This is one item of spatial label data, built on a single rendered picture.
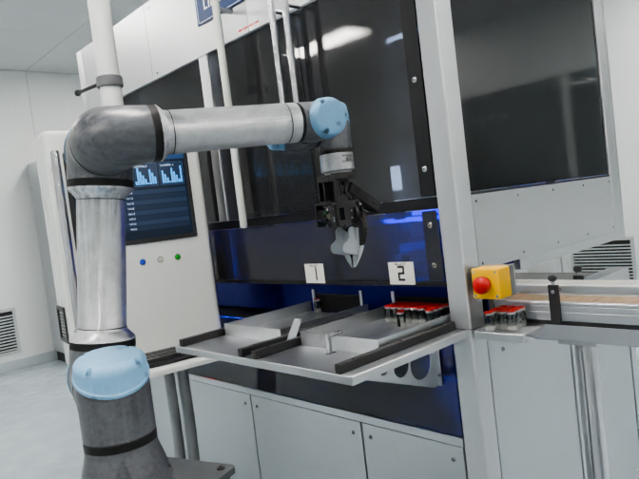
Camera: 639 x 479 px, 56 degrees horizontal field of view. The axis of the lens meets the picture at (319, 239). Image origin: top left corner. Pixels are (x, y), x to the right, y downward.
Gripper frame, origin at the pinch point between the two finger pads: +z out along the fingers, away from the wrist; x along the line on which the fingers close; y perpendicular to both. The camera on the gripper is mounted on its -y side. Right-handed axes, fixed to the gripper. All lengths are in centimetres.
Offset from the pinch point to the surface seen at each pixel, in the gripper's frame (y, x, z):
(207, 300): -13, -86, 14
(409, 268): -23.9, -4.3, 5.4
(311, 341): 2.0, -16.3, 19.4
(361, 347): 2.0, 0.7, 19.3
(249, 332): 2.1, -41.9, 18.9
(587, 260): -482, -159, 70
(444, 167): -24.0, 9.8, -18.8
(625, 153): -484, -115, -29
